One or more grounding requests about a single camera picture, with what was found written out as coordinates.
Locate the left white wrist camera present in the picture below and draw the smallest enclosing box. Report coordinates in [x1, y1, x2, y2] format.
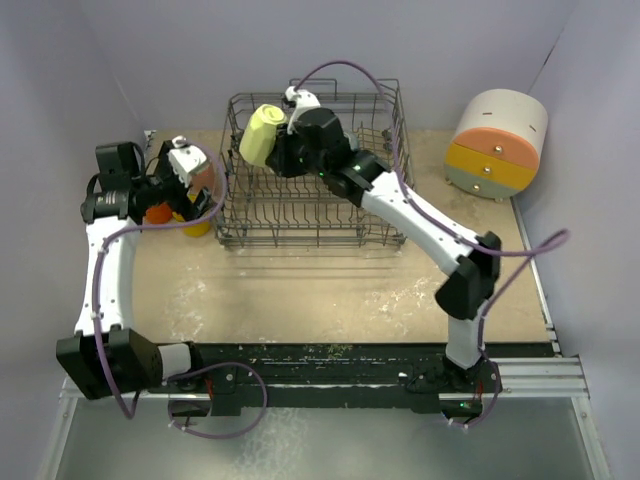
[167, 136, 210, 187]

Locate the tall pink tumbler cup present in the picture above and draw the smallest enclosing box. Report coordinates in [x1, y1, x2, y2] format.
[191, 163, 217, 197]

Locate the aluminium frame rail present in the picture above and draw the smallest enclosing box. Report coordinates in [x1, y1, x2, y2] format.
[58, 355, 591, 401]

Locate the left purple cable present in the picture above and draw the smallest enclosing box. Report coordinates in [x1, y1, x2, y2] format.
[92, 141, 271, 440]

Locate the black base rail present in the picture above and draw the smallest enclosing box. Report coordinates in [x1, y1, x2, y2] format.
[150, 342, 553, 416]

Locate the round pastel drawer cabinet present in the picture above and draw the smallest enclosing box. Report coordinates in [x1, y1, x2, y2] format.
[444, 89, 548, 200]

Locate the grey mug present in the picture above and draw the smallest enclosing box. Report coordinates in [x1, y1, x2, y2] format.
[344, 131, 360, 151]

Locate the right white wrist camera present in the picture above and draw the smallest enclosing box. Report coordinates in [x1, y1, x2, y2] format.
[284, 86, 321, 135]

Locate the yellow mug black handle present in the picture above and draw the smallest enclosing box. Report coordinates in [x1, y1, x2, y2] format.
[172, 211, 211, 238]

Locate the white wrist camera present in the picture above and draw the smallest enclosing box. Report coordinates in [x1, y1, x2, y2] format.
[167, 136, 210, 187]
[284, 86, 321, 135]

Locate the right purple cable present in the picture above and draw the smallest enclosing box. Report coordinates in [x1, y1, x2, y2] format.
[294, 60, 571, 431]

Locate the orange mug black handle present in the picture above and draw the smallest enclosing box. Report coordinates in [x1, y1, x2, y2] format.
[144, 202, 173, 225]

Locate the light green faceted mug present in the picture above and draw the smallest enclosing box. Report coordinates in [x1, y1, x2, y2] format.
[239, 104, 288, 167]

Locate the purple cable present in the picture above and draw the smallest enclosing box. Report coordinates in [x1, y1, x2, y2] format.
[92, 141, 271, 440]
[294, 60, 571, 431]

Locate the grey wire dish rack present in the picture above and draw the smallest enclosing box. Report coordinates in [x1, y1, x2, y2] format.
[214, 77, 414, 248]

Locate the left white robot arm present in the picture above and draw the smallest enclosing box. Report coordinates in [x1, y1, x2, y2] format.
[56, 136, 213, 400]

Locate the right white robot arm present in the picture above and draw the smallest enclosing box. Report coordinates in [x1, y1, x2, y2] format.
[266, 107, 501, 391]

